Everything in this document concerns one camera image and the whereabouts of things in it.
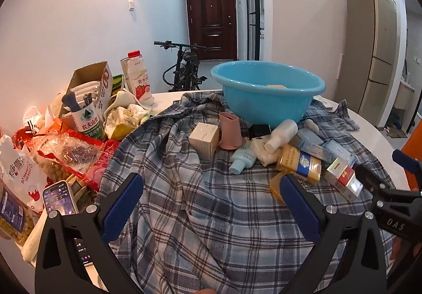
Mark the white soft tissue packet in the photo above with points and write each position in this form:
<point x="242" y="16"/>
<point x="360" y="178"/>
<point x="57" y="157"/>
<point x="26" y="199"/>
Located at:
<point x="263" y="152"/>

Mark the yellow packet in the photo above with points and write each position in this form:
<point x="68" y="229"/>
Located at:
<point x="122" y="131"/>

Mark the pink cup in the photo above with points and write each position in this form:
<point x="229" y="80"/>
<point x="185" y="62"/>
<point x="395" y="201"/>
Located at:
<point x="230" y="131"/>

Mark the yellow blue cigarette pack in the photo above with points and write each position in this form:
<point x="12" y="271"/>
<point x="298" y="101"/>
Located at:
<point x="296" y="163"/>

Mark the blue plastic basin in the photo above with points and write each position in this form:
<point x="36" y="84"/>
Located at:
<point x="263" y="102"/>

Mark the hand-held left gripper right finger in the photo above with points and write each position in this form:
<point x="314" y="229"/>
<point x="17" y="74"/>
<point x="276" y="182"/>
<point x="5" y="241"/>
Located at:
<point x="300" y="211"/>

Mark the crumpled white tissue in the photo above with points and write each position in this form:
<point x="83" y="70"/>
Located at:
<point x="127" y="114"/>

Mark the orange chair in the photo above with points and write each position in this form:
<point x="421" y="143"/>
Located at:
<point x="416" y="145"/>

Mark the white wall-mounted bar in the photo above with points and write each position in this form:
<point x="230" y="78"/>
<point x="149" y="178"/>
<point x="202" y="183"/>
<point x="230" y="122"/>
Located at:
<point x="340" y="66"/>

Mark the white flat packet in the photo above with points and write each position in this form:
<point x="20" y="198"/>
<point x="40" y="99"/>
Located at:
<point x="326" y="102"/>

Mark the white black plush clip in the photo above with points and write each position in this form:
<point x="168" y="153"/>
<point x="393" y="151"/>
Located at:
<point x="311" y="125"/>

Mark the cream plastic scoop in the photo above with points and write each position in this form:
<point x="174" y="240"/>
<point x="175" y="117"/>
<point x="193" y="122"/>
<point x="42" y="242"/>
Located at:
<point x="122" y="99"/>

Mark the patterned floor mat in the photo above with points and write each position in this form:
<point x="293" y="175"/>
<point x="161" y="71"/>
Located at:
<point x="397" y="132"/>

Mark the white wall light switch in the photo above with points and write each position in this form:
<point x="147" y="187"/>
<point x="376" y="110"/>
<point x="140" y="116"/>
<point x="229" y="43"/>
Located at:
<point x="131" y="5"/>

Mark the black folding bicycle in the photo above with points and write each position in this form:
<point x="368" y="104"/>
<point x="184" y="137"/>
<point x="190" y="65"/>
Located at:
<point x="184" y="73"/>

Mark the dark red entrance door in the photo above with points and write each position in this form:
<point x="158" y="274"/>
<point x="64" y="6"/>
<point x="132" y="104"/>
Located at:
<point x="211" y="20"/>

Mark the white smartphone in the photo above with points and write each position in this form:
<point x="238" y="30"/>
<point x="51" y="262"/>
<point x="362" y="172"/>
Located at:
<point x="59" y="198"/>

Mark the light blue boxes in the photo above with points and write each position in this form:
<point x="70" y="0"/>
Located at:
<point x="339" y="153"/>

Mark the beige refrigerator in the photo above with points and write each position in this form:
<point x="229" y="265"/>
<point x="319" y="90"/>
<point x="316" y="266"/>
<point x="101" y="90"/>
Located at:
<point x="379" y="50"/>

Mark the bathroom sink cabinet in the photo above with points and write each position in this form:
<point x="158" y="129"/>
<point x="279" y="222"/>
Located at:
<point x="404" y="96"/>

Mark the green label bottle pen holder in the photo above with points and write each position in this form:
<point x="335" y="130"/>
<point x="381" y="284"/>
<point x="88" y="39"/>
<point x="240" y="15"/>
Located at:
<point x="89" y="122"/>

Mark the open cardboard box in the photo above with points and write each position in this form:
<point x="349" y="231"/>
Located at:
<point x="87" y="74"/>

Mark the green yellow sponge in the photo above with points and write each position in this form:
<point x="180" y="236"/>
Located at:
<point x="117" y="81"/>

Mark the blue plaid cloth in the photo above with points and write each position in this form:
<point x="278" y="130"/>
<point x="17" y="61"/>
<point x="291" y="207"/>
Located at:
<point x="204" y="201"/>

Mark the white strawberry print snack bag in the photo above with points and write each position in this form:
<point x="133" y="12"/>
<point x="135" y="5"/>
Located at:
<point x="16" y="168"/>

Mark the red white cigarette pack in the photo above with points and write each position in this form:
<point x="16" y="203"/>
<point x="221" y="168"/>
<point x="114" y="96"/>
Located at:
<point x="343" y="178"/>

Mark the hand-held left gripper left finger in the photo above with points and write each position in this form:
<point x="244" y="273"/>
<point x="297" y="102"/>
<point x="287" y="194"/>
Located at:
<point x="122" y="211"/>

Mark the person's left hand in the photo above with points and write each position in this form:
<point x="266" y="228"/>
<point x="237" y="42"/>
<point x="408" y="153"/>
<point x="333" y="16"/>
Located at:
<point x="206" y="291"/>

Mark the black framed glass door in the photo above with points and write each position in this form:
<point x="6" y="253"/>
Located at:
<point x="255" y="17"/>

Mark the yellow square box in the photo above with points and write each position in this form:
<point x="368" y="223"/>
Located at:
<point x="276" y="85"/>

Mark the light blue small bottle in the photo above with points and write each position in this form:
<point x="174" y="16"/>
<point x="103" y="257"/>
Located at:
<point x="242" y="159"/>

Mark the dark blue nut bag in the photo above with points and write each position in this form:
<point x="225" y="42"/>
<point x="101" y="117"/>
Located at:
<point x="13" y="211"/>

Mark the red cap milk carton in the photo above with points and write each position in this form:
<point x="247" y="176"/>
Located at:
<point x="138" y="79"/>

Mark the red clear peanut bag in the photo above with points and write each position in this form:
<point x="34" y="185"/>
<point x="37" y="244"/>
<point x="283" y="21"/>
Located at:
<point x="66" y="155"/>

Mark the red plastic bag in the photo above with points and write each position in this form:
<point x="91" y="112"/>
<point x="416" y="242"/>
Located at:
<point x="23" y="134"/>

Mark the black glossy case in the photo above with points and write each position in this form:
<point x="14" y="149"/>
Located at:
<point x="258" y="131"/>

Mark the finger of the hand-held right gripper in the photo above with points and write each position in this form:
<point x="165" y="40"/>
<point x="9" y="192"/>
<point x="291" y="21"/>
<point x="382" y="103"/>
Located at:
<point x="400" y="156"/>
<point x="372" y="180"/>

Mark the white lotion bottle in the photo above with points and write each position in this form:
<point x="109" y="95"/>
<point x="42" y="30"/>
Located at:
<point x="282" y="134"/>

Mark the beige square box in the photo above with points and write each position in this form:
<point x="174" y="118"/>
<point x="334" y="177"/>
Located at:
<point x="204" y="140"/>

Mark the light blue tissue packet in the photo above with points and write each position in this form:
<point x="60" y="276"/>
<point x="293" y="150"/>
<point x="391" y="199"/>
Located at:
<point x="310" y="142"/>

